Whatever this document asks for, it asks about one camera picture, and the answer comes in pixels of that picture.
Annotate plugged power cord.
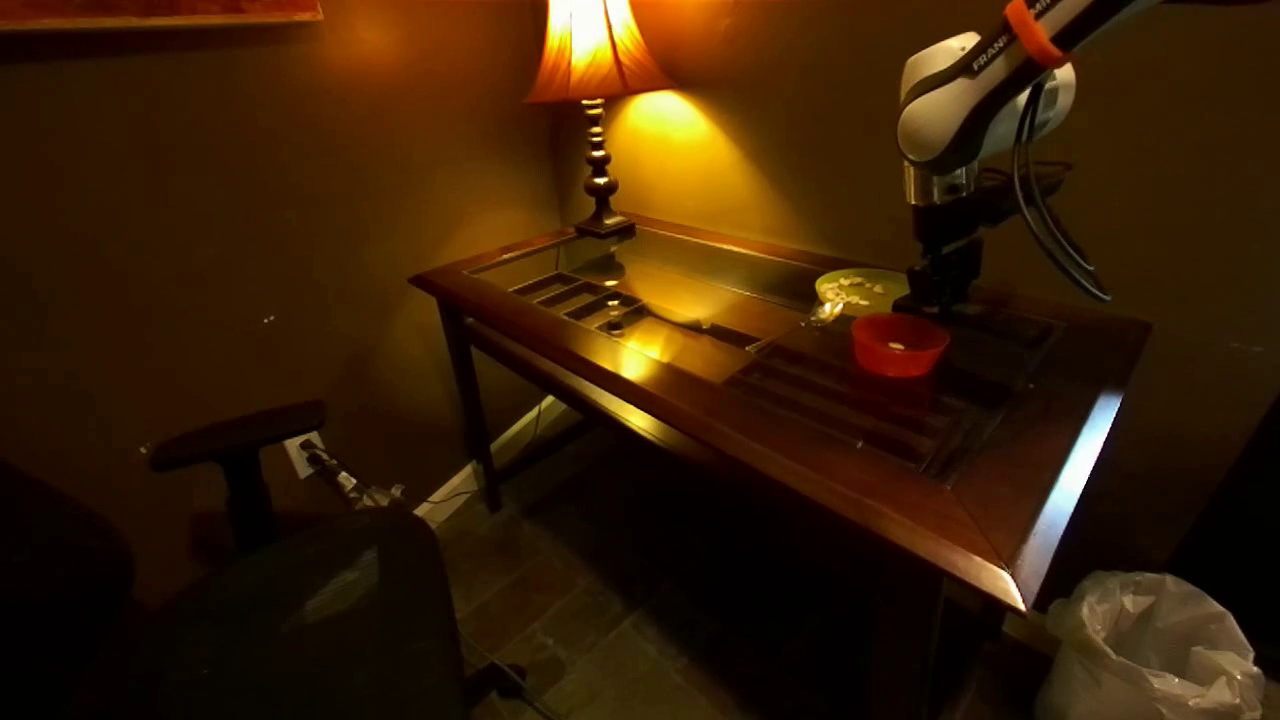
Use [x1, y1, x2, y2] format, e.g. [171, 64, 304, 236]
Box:
[299, 443, 410, 518]

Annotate yellow patterned plate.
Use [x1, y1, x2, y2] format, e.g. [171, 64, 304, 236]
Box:
[814, 265, 917, 326]

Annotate orange cable strap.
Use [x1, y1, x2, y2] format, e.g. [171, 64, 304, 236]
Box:
[1002, 0, 1072, 73]

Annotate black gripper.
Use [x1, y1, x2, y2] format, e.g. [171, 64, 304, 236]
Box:
[908, 166, 1002, 319]

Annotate dark wooden glass-top table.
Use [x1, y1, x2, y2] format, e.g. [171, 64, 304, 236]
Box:
[404, 217, 1157, 698]

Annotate table lamp with turned base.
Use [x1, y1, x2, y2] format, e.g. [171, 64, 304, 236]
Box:
[525, 0, 677, 243]

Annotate white wall outlet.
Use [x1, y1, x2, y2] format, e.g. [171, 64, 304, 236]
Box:
[281, 433, 331, 481]

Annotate white trash bag bin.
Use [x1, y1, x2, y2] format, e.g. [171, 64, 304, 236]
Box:
[1038, 567, 1272, 720]

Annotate red plastic bowl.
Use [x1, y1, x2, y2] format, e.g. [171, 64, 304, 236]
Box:
[849, 308, 956, 386]

